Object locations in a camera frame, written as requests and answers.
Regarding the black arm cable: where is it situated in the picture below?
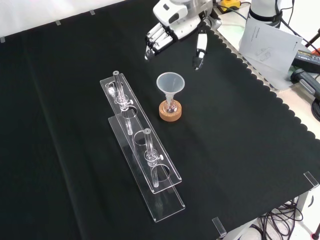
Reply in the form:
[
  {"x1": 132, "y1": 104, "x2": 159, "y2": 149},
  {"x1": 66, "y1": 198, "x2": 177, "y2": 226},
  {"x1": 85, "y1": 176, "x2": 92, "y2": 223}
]
[{"x1": 274, "y1": 0, "x2": 320, "y2": 55}]

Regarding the coiled black cable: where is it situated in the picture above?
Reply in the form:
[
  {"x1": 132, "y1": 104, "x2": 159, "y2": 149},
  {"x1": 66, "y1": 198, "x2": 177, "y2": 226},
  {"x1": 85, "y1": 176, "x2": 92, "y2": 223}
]
[{"x1": 310, "y1": 98, "x2": 320, "y2": 121}]

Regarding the black floor cable bundle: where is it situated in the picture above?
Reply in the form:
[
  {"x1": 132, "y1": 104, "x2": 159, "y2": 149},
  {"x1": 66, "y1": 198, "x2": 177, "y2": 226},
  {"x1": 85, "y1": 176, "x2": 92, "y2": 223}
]
[{"x1": 248, "y1": 198, "x2": 305, "y2": 240}]

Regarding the grey and black handheld device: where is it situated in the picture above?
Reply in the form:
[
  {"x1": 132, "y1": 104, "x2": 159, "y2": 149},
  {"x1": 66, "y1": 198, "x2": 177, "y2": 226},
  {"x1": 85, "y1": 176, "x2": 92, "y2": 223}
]
[{"x1": 289, "y1": 68, "x2": 320, "y2": 100}]

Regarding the black bench cloth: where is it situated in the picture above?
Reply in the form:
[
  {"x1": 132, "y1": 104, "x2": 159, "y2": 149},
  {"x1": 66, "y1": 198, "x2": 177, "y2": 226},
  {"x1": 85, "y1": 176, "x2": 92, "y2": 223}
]
[{"x1": 0, "y1": 0, "x2": 320, "y2": 240}]

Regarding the small glass round-bottom flask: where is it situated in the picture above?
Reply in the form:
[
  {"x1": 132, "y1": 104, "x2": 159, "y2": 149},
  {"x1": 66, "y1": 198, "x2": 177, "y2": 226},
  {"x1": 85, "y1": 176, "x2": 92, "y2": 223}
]
[{"x1": 162, "y1": 97, "x2": 179, "y2": 115}]

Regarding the pale printed board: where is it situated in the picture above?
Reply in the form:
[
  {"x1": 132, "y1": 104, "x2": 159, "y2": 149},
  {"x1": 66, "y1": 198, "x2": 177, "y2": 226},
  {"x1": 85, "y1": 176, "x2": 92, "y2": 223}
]
[{"x1": 238, "y1": 17, "x2": 304, "y2": 91}]

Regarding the black tripod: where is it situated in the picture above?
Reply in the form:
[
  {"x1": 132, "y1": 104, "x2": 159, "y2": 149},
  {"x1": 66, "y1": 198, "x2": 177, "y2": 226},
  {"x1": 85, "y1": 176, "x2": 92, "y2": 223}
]
[{"x1": 303, "y1": 27, "x2": 320, "y2": 56}]

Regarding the yellow stop button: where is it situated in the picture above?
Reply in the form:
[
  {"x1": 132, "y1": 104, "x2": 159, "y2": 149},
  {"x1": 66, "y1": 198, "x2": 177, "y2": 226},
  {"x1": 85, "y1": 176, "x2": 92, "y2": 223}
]
[{"x1": 215, "y1": 0, "x2": 242, "y2": 13}]

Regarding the black power adapter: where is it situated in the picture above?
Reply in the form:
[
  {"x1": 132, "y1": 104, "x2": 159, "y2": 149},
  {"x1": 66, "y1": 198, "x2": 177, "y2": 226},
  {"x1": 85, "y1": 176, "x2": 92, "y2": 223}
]
[{"x1": 291, "y1": 49, "x2": 320, "y2": 74}]

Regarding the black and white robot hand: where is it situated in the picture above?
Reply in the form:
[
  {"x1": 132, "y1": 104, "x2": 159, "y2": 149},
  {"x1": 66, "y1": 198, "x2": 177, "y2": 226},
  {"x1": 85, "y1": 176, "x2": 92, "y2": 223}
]
[{"x1": 144, "y1": 0, "x2": 223, "y2": 71}]

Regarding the cork ring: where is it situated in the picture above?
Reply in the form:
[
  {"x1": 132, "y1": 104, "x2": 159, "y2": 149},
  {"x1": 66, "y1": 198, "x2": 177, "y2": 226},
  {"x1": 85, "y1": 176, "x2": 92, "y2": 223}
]
[{"x1": 158, "y1": 99, "x2": 183, "y2": 123}]

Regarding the translucent white plastic funnel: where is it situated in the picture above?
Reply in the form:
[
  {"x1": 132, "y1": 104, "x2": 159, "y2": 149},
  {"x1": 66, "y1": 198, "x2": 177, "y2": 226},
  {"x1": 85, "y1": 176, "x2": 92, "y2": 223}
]
[{"x1": 156, "y1": 71, "x2": 186, "y2": 106}]

